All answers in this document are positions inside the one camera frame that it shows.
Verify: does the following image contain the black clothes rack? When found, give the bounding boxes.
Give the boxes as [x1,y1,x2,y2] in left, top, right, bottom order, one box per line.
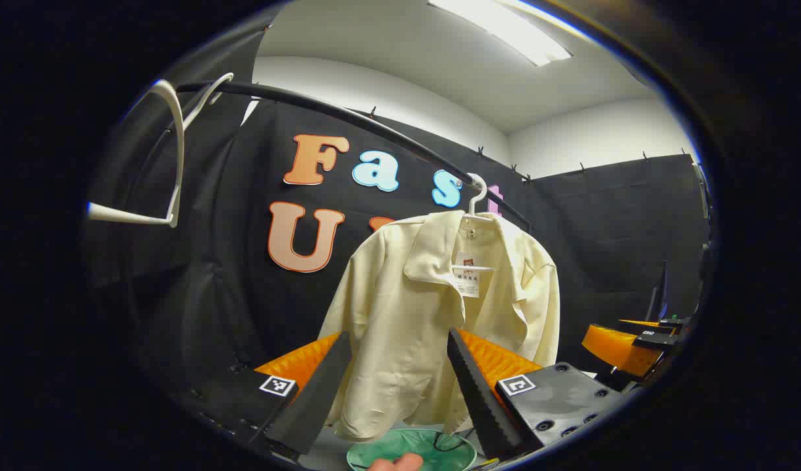
[177,81,533,231]

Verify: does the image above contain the green laundry hamper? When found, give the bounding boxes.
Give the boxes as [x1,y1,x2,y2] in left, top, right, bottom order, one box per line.
[346,428,478,471]

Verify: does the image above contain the row of black backdrop clips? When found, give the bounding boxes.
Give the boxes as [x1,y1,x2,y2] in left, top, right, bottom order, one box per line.
[367,105,651,183]

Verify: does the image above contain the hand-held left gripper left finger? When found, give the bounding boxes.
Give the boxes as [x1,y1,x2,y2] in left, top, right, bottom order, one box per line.
[194,330,353,457]

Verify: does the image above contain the ceiling light panel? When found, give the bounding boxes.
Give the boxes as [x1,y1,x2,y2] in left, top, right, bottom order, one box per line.
[426,0,574,67]

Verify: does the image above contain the cream shirt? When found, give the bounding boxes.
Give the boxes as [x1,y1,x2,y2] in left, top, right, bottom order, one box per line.
[317,209,562,442]

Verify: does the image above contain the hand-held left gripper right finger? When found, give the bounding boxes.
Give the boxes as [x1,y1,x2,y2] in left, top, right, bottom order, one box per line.
[446,327,623,461]

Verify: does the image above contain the white plastic clothes hanger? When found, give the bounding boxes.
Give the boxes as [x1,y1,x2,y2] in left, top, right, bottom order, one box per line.
[464,173,490,220]
[86,72,235,228]

